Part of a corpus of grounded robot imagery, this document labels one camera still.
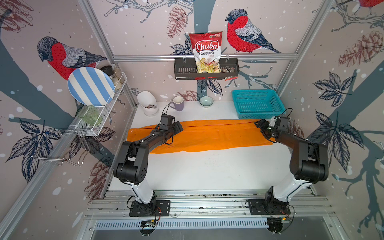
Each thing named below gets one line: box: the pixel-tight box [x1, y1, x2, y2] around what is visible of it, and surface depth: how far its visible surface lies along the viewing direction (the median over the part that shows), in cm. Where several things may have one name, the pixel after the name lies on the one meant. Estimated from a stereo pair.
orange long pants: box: [127, 120, 273, 154], surface depth 100 cm
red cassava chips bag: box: [189, 31, 223, 74], surface depth 83 cm
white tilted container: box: [137, 91, 159, 117], surface depth 109 cm
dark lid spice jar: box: [100, 65, 118, 89], surface depth 81 cm
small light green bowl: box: [199, 96, 214, 108], surface depth 121 cm
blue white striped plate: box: [67, 67, 116, 107], surface depth 74 cm
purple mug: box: [169, 96, 184, 112], surface depth 116 cm
